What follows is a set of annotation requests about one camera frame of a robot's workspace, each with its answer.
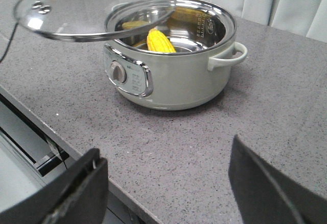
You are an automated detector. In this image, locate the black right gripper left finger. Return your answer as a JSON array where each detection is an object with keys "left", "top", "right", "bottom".
[{"left": 1, "top": 148, "right": 108, "bottom": 223}]

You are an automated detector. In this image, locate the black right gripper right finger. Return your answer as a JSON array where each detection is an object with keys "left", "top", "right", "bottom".
[{"left": 228, "top": 136, "right": 326, "bottom": 223}]

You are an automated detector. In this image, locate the yellow corn cob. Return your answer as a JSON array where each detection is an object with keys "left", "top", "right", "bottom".
[{"left": 147, "top": 28, "right": 176, "bottom": 53}]

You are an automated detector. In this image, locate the glass pot lid steel rim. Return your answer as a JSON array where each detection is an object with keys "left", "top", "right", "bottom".
[{"left": 13, "top": 0, "right": 177, "bottom": 42}]

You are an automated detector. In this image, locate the pale green electric cooking pot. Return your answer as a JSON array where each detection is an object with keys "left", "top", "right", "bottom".
[{"left": 104, "top": 0, "right": 248, "bottom": 111}]

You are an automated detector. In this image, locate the grey drawer unit below counter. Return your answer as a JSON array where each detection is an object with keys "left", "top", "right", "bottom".
[{"left": 1, "top": 89, "right": 158, "bottom": 223}]

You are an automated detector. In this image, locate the black cable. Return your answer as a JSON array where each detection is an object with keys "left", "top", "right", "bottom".
[{"left": 0, "top": 0, "right": 30, "bottom": 64}]

